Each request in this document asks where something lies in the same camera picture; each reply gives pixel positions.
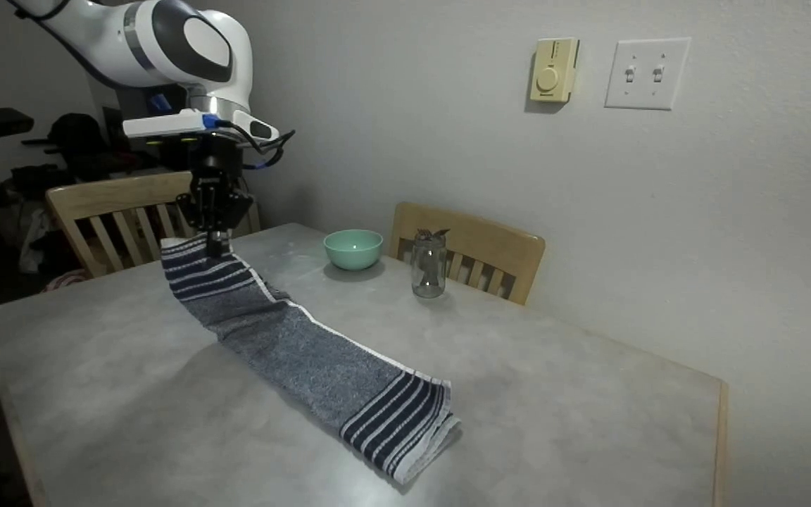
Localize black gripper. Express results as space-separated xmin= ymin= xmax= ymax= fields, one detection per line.
xmin=187 ymin=138 xmax=252 ymax=256

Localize blue striped towel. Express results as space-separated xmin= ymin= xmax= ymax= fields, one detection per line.
xmin=162 ymin=239 xmax=460 ymax=487

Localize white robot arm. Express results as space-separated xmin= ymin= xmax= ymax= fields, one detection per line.
xmin=8 ymin=0 xmax=279 ymax=256

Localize wooden chair at table end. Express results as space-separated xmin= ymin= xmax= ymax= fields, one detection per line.
xmin=46 ymin=172 xmax=191 ymax=277

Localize teal ceramic bowl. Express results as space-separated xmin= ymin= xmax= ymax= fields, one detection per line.
xmin=325 ymin=230 xmax=383 ymax=272

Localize dark clutter pile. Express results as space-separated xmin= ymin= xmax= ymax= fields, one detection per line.
xmin=0 ymin=107 xmax=130 ymax=277

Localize clear glass jar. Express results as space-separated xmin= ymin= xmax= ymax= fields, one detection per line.
xmin=411 ymin=230 xmax=445 ymax=299

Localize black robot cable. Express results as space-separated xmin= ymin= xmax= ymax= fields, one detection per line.
xmin=234 ymin=125 xmax=300 ymax=176

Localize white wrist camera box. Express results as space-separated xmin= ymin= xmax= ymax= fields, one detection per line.
xmin=121 ymin=107 xmax=279 ymax=148

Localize beige dimmer wall switch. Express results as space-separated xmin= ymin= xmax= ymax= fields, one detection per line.
xmin=529 ymin=39 xmax=580 ymax=104

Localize white double light switch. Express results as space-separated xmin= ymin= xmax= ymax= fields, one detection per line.
xmin=607 ymin=38 xmax=690 ymax=111

